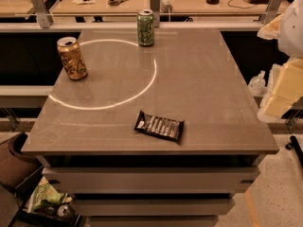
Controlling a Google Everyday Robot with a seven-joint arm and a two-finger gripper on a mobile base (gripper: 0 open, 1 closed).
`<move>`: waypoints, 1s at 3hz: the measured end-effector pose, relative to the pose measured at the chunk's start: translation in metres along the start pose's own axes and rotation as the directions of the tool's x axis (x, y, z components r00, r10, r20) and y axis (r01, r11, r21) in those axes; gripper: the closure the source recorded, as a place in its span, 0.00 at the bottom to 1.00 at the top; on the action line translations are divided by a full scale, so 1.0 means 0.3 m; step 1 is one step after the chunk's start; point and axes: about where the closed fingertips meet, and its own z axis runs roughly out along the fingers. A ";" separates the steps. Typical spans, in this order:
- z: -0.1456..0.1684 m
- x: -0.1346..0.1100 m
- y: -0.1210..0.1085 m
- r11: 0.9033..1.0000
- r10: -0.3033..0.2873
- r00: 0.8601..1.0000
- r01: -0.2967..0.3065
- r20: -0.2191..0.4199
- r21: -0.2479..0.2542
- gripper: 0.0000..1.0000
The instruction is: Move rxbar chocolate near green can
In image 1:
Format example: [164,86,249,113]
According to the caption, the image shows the gold soda can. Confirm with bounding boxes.
[57,37,88,80]

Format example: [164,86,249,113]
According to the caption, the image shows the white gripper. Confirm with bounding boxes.
[257,0,303,118]

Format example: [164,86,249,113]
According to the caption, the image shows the clear sanitizer bottle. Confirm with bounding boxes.
[248,70,266,96]

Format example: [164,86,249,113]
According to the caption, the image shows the white power strip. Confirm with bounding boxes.
[160,0,172,13]

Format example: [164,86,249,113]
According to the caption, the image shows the brown round bin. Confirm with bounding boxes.
[0,132,42,193]

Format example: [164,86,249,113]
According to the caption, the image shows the black cable on desk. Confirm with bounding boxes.
[227,0,257,9]

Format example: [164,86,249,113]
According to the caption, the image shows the grey drawer cabinet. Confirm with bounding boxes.
[43,166,259,227]

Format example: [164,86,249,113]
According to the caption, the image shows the black rxbar chocolate bar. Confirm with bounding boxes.
[134,111,185,142]

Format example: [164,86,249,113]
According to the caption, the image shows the black chair base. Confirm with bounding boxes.
[285,135,303,167]

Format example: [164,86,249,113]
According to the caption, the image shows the green chip bag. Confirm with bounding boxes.
[27,177,72,213]

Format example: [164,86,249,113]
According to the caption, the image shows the green soda can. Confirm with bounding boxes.
[137,9,154,46]

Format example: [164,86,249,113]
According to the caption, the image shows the scissors on back desk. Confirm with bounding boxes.
[108,0,130,7]

